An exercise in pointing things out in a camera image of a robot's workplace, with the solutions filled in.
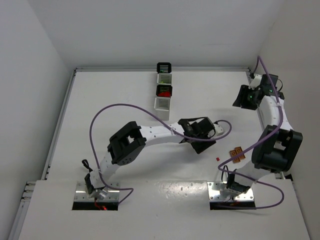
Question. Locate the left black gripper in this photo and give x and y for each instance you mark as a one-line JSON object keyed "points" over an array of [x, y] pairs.
{"points": [[200, 141]]}

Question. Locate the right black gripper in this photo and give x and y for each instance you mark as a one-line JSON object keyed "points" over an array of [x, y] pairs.
{"points": [[246, 97]]}

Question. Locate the orange lego plate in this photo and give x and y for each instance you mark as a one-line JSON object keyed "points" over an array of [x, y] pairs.
{"points": [[235, 151], [238, 159]]}

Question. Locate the red white flower lego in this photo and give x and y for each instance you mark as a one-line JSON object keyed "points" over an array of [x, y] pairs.
{"points": [[165, 94]]}

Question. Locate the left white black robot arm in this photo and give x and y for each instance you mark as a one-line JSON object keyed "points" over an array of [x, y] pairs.
{"points": [[127, 143]]}

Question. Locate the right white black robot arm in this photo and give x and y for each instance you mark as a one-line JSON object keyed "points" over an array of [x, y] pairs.
{"points": [[278, 144]]}

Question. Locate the near white slatted container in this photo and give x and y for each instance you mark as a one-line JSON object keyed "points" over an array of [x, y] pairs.
{"points": [[162, 107]]}

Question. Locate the white slatted container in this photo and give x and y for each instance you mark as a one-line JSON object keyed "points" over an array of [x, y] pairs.
{"points": [[162, 107], [166, 77]]}

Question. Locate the near black slatted container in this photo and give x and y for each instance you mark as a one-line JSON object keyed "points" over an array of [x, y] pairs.
{"points": [[164, 88]]}

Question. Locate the black slatted container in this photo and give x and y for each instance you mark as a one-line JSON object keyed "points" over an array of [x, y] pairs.
{"points": [[167, 66], [164, 88]]}

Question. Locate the far white slatted container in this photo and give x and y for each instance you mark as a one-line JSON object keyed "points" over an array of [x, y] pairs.
{"points": [[166, 77]]}

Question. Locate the far black slatted container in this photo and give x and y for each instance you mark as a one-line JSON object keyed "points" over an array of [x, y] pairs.
{"points": [[167, 66]]}

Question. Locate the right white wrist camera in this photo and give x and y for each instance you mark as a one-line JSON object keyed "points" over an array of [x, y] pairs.
{"points": [[255, 80]]}

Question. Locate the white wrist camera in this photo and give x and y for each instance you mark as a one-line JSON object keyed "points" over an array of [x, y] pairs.
{"points": [[218, 130], [255, 80]]}

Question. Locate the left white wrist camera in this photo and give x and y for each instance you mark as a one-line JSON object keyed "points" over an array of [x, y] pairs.
{"points": [[218, 130]]}

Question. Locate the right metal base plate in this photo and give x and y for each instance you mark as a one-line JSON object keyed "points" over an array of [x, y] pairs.
{"points": [[218, 192]]}

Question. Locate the metal base plate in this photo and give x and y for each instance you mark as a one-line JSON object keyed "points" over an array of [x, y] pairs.
{"points": [[218, 192], [105, 195]]}

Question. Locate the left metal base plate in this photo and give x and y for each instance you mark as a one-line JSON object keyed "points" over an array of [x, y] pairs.
{"points": [[105, 195]]}

